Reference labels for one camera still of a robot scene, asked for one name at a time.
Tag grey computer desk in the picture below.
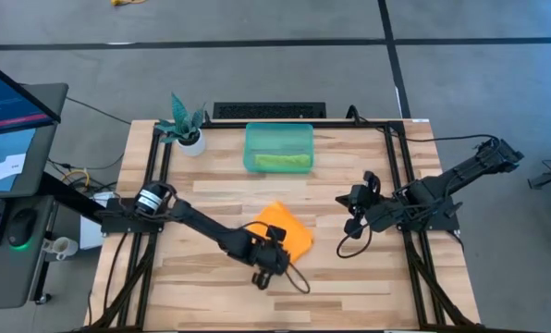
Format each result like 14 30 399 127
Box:
0 82 70 312

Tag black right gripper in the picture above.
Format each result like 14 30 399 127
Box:
335 170 399 240

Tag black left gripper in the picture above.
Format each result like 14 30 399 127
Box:
251 225 296 291

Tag long black cable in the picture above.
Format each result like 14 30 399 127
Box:
346 105 501 144

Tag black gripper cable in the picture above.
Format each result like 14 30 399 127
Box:
336 220 374 260
240 220 312 295

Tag computer monitor with blue screen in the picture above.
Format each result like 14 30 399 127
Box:
0 54 63 139

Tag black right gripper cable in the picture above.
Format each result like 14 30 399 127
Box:
336 220 374 260

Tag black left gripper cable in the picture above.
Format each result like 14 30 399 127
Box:
240 220 312 295

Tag white cup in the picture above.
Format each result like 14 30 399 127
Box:
41 236 80 262

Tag yellow wires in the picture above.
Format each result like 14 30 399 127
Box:
62 168 92 189

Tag white paper note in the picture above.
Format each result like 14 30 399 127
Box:
0 153 28 182

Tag teal plastic basket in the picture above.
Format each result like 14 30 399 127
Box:
242 121 315 175

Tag orange microfiber towel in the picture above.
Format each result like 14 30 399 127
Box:
246 200 315 265

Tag snake plant in white pot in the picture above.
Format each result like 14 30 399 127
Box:
153 90 209 158

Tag black computer mouse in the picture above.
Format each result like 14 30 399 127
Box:
5 207 40 252

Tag white box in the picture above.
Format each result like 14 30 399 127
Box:
79 191 116 252

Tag black aluminium table frame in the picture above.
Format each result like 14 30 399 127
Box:
84 118 484 333

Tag green microfiber towel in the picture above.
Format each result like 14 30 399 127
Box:
254 153 312 170

